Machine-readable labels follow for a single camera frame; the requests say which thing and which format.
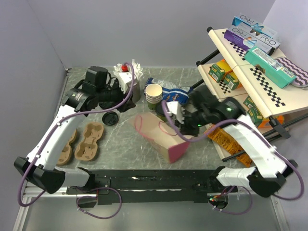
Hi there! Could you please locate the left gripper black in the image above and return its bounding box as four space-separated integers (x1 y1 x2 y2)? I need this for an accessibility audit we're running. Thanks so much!
96 77 136 112

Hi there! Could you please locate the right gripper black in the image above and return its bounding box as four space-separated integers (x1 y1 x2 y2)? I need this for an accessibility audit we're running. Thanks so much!
175 106 210 137

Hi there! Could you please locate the pink paper gift bag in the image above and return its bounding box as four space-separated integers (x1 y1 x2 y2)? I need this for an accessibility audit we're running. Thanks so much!
128 112 190 163

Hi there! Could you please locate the green paper cup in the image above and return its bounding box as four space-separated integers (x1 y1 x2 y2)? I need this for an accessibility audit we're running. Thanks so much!
155 103 167 122

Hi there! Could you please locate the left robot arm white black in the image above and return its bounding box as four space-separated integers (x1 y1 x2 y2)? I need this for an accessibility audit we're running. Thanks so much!
14 62 137 193

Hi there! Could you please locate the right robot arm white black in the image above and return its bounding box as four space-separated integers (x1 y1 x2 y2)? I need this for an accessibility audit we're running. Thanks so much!
172 86 299 198

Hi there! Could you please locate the orange snack packet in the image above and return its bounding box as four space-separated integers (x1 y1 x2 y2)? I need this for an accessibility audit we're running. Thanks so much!
207 128 252 167

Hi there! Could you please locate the blue chips bag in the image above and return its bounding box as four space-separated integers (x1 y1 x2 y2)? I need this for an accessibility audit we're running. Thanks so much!
144 77 193 104

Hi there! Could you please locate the stack of green paper cups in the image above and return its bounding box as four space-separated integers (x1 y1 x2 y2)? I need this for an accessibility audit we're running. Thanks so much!
145 84 163 111

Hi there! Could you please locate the green yellow box upper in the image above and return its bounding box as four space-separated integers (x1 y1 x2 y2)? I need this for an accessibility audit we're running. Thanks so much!
208 59 232 83

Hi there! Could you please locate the green yellow box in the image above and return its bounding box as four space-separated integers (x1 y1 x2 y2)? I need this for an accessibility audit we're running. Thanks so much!
208 59 232 83
223 72 242 90

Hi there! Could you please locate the green box lower shelf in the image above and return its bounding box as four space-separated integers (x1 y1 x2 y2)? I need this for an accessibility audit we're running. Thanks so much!
244 96 263 127

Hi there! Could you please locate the beige tiered shelf rack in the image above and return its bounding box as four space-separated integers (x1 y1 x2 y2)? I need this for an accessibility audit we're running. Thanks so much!
196 27 308 127

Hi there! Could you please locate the cardboard cup carrier tray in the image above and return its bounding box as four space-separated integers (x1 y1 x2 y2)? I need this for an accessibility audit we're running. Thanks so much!
57 129 77 166

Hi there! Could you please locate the orange chips bag lower shelf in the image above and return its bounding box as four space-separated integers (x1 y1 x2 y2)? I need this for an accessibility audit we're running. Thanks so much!
258 115 284 128

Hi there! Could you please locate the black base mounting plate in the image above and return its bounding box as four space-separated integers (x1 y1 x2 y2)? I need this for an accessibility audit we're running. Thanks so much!
66 169 224 205

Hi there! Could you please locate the purple toothpaste box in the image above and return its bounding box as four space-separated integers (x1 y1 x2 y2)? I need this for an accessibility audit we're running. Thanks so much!
224 26 280 55

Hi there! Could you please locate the teal box with barcode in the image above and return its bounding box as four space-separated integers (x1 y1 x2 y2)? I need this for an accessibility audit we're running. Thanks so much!
244 47 296 89

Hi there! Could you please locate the blue toothpaste box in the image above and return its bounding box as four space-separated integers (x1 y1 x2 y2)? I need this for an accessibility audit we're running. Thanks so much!
232 13 279 39

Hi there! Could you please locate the purple wavy striped pouch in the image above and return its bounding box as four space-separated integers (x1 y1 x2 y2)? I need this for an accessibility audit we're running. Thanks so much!
275 57 308 90

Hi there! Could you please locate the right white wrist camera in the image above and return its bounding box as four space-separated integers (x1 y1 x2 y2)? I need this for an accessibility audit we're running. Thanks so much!
167 101 184 124

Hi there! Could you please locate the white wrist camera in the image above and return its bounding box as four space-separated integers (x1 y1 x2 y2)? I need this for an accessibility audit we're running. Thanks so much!
115 64 132 93
167 101 184 124

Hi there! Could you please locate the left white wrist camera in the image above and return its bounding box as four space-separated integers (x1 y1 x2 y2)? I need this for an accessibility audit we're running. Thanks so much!
115 64 132 93

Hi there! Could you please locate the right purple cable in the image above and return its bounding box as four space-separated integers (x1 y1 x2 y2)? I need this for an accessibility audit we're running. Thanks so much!
161 100 304 215

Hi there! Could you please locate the aluminium rail frame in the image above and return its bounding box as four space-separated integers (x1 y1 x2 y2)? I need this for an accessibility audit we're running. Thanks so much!
13 190 289 231

